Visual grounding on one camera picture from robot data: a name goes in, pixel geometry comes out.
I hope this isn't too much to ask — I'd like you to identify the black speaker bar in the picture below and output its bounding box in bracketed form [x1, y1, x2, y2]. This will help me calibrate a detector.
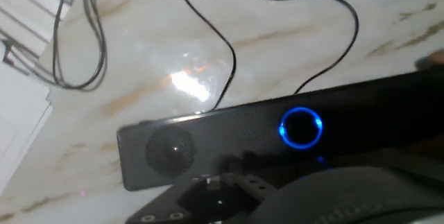
[117, 67, 444, 192]

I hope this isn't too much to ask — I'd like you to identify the person's bare hand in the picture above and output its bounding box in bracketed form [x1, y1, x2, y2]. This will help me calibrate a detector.
[414, 49, 444, 71]

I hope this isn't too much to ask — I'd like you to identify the blue-lit volume knob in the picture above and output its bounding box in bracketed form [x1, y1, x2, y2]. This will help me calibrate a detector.
[278, 106, 324, 151]

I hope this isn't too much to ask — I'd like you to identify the black USB power cable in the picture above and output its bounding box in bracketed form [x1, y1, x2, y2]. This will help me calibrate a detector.
[232, 0, 360, 95]

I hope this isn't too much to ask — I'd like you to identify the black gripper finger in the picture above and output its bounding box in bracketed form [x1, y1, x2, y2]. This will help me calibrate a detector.
[124, 173, 278, 224]

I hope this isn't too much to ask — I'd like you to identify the thin black audio cable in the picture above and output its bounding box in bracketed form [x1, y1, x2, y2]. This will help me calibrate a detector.
[51, 0, 237, 111]

